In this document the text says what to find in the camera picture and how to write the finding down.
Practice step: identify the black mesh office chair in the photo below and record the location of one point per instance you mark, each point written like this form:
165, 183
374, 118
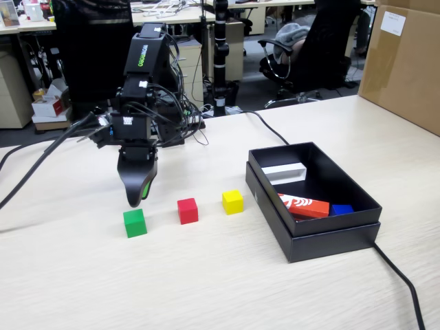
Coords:
93, 51

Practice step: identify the grey folded blanket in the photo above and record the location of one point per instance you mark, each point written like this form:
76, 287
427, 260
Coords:
292, 32

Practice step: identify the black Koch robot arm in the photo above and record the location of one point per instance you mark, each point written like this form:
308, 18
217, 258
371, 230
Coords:
144, 58

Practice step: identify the orange box with white print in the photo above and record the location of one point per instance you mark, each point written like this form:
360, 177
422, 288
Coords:
306, 208

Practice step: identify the black cardboard box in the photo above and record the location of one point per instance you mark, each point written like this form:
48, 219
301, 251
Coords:
337, 225

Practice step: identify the large brown cardboard box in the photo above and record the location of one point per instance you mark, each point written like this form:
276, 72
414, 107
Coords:
405, 75

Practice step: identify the white rectangular box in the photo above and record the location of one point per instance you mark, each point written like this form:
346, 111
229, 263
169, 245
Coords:
285, 173

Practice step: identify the yellow tape roll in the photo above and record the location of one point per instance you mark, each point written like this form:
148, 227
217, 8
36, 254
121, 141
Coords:
40, 93

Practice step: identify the green wooden cube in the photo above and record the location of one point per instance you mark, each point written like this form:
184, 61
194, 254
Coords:
135, 225

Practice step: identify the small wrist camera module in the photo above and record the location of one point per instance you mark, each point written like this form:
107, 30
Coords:
99, 132

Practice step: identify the small brown cardboard box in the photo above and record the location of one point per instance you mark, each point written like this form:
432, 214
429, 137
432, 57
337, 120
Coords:
51, 124

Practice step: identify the light wooden office desk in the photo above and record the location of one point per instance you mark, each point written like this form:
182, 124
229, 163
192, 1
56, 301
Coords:
275, 4
34, 25

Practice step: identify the red wooden cube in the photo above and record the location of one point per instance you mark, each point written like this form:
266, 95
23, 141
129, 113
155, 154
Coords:
188, 212

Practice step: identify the yellow wooden cube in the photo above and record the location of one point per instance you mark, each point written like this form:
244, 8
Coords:
232, 203

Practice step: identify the cola bottle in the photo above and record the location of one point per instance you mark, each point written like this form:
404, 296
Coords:
45, 10

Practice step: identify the clear picture frame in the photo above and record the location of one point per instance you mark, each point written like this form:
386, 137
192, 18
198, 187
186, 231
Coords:
9, 13

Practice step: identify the black chair with chrome armrests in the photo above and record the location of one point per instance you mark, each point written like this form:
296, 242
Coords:
326, 41

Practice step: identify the blue wooden cube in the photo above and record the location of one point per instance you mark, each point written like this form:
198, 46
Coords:
342, 209

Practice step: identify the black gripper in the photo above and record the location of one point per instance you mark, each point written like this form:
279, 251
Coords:
132, 132

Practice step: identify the white folding stand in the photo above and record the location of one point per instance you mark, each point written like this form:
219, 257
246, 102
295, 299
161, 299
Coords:
161, 14

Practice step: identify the black pole stand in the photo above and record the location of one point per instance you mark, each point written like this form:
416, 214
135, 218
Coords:
220, 58

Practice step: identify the white and red open box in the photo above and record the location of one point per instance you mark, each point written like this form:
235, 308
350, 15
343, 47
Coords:
46, 107

